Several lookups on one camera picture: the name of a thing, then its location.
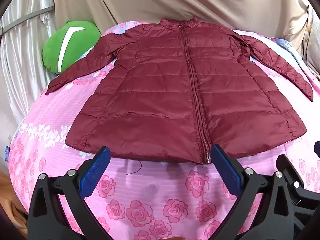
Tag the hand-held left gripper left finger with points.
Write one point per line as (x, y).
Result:
(96, 171)

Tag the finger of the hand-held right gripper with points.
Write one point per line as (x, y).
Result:
(288, 167)

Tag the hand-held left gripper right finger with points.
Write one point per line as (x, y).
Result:
(226, 171)

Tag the maroon quilted puffer jacket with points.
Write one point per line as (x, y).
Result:
(162, 92)

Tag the black thread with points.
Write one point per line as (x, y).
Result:
(136, 171)

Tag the pink floral bed sheet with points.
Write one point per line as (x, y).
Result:
(150, 195)

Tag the orange cloth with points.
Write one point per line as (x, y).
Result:
(11, 210)

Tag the green plush cushion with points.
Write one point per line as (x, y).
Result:
(75, 45)

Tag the white satin curtain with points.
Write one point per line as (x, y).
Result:
(22, 62)

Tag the beige curtain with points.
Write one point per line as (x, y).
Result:
(155, 0)

